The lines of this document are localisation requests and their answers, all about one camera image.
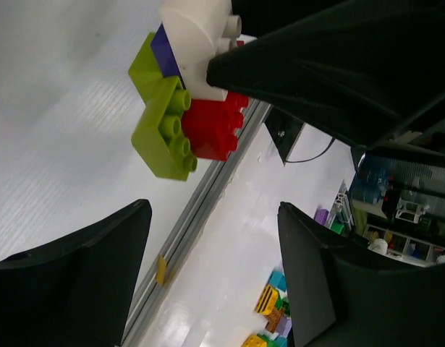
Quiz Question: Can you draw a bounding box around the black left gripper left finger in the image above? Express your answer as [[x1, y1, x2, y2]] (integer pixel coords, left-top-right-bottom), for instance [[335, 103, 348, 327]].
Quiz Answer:
[[0, 199, 152, 346]]

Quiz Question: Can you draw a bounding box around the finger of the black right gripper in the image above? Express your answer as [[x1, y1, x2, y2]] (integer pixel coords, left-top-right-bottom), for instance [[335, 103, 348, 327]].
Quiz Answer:
[[206, 0, 445, 147]]

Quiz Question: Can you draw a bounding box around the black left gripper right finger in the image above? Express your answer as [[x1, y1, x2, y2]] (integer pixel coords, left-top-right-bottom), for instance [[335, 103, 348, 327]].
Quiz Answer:
[[278, 202, 445, 346]]

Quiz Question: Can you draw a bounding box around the large red lego brick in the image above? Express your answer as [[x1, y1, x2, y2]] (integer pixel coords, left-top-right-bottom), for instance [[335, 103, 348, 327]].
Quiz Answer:
[[182, 92, 250, 162]]

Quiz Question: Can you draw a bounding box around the white lego brick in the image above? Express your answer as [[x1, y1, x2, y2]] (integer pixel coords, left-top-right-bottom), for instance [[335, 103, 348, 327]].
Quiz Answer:
[[159, 0, 242, 101]]

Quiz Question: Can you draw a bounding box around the green lego plate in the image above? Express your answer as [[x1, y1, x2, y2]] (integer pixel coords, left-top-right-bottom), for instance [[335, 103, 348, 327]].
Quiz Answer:
[[128, 32, 198, 181]]

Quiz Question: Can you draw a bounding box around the dark blue lego brick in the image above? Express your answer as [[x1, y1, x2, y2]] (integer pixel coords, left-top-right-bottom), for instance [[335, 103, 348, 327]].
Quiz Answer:
[[151, 24, 186, 88]]

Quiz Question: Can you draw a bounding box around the colourful lego pile outside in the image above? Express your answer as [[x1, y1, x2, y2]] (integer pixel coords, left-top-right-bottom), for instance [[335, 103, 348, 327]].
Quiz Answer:
[[242, 203, 346, 346]]

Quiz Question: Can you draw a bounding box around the yellow tape scrap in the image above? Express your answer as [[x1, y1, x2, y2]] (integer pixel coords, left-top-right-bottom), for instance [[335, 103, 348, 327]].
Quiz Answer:
[[155, 255, 167, 286]]

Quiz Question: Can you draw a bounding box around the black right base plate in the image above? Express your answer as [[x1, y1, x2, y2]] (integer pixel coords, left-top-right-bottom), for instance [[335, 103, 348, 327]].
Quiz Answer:
[[263, 106, 337, 166]]

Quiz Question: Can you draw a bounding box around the aluminium front rail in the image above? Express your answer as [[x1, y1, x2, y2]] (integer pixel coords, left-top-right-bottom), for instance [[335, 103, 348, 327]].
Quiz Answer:
[[122, 100, 271, 346]]

